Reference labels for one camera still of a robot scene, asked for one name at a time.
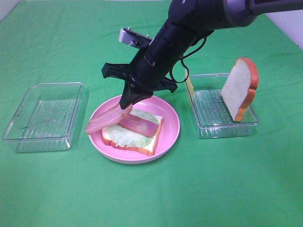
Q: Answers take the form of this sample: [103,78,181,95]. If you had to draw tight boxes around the green lettuce leaf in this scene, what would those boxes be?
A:
[102,109,163,148]

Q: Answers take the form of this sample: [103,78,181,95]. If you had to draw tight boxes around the clear plastic container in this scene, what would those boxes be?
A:
[185,73,258,139]
[2,82,83,153]

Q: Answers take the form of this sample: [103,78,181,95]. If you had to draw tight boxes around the left clear plastic container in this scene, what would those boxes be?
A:
[2,82,83,153]

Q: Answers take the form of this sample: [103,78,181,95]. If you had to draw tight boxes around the pink round plate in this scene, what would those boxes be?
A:
[89,96,180,164]

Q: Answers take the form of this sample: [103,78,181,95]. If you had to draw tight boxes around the green tablecloth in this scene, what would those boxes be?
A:
[0,0,303,227]

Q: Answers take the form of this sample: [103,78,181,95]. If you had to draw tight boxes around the yellow cheese slice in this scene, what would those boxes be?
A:
[185,70,194,102]

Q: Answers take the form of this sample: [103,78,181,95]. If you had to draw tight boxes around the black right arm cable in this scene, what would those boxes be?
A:
[169,35,207,84]

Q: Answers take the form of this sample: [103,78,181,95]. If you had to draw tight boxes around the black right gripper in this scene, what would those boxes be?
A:
[101,47,178,109]

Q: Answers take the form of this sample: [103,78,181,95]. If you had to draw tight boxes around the right clear plastic container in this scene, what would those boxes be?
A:
[185,73,258,139]

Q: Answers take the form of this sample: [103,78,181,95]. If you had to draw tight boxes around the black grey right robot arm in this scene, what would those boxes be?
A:
[102,0,303,109]

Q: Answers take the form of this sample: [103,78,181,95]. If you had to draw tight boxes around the bacon strip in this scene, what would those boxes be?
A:
[85,104,133,135]
[118,114,158,137]

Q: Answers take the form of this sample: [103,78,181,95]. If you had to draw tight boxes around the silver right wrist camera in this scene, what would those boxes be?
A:
[118,27,152,49]

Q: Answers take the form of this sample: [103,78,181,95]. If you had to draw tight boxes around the toast bread slice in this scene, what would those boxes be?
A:
[101,124,162,156]
[220,57,259,122]

